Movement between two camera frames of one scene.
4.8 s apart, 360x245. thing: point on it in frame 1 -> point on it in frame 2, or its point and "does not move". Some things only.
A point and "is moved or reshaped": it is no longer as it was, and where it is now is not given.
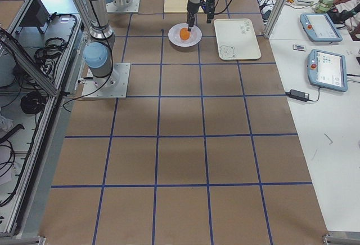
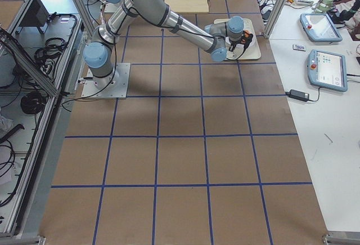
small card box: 298,47 does not move
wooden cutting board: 177,2 does not move
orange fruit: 184,34 is moved or reshaped
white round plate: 194,38 is moved or reshaped
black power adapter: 299,95 does not move
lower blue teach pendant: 327,70 does not move
